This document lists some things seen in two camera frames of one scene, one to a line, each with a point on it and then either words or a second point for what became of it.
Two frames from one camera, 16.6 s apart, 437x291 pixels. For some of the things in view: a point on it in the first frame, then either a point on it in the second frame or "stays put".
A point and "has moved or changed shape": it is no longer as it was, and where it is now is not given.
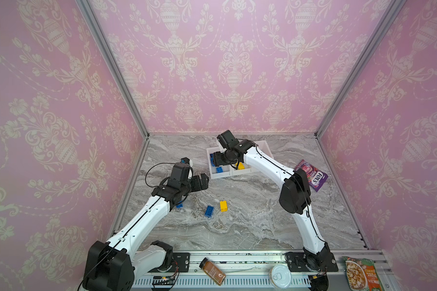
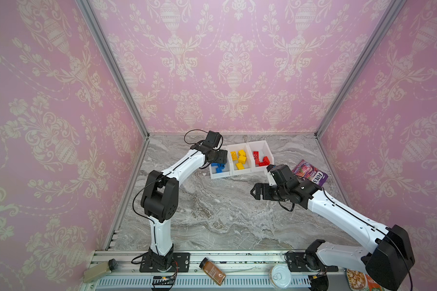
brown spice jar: (215, 273) stays put
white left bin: (227, 170) stays put
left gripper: (198, 186) → (222, 156)
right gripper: (216, 158) → (267, 191)
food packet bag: (362, 274) stays put
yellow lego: (223, 205) has moved or changed shape
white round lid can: (280, 276) stays put
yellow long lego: (240, 167) stays put
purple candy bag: (316, 178) stays put
